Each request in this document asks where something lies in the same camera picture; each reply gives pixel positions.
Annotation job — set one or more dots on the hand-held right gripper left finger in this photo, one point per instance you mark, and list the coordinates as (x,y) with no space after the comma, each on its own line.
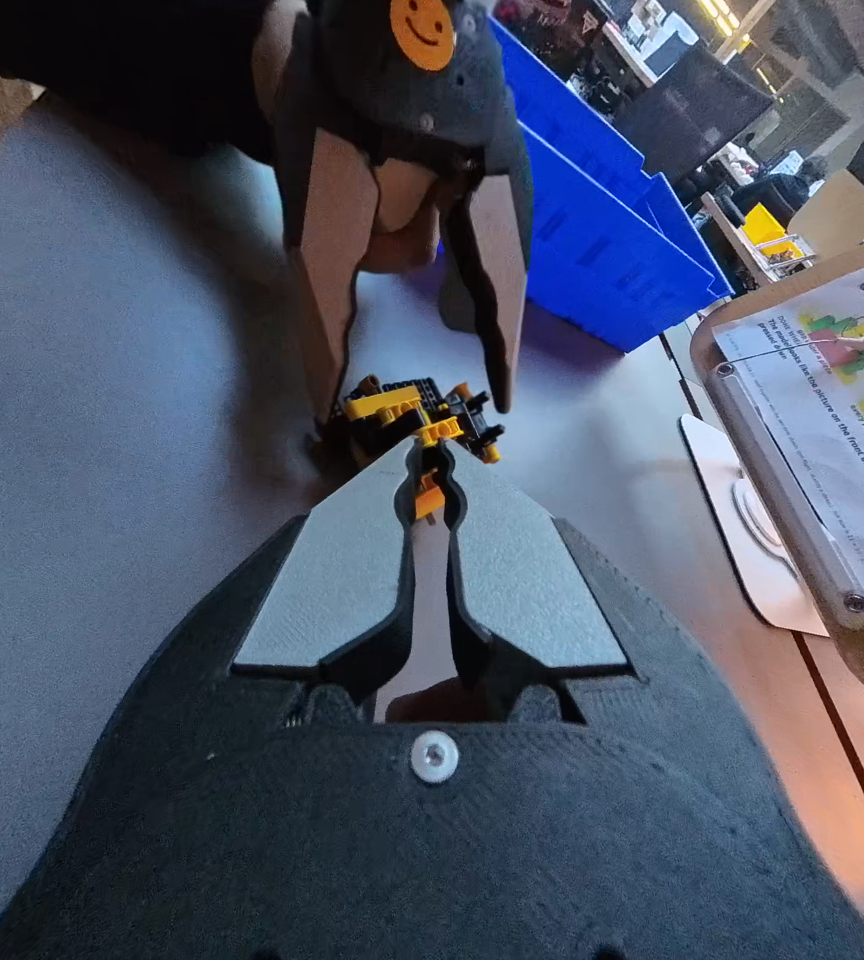
(334,585)

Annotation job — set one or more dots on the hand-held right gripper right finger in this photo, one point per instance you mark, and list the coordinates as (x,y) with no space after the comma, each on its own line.
(529,592)

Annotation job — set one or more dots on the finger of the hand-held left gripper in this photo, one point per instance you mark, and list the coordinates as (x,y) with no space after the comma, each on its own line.
(334,247)
(499,262)

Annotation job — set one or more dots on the small yellow lego piece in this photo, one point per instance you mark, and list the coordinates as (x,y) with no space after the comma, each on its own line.
(432,495)

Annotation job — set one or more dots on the yellow black lego vehicle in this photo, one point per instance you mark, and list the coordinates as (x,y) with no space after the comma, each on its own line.
(394,420)

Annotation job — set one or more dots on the person's left hand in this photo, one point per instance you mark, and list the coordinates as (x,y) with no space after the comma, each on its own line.
(405,210)

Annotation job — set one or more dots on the blue plastic bin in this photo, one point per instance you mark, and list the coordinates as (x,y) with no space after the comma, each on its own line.
(612,262)
(552,97)

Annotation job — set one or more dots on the black monitor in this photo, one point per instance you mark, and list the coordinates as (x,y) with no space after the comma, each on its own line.
(691,112)

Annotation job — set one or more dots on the yellow storage bin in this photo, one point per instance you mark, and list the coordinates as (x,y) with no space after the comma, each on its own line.
(766,225)

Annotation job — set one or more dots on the wooden chair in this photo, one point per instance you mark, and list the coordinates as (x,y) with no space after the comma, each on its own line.
(837,206)

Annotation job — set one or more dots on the printed instruction sheet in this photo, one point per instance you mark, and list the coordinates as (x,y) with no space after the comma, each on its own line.
(852,465)

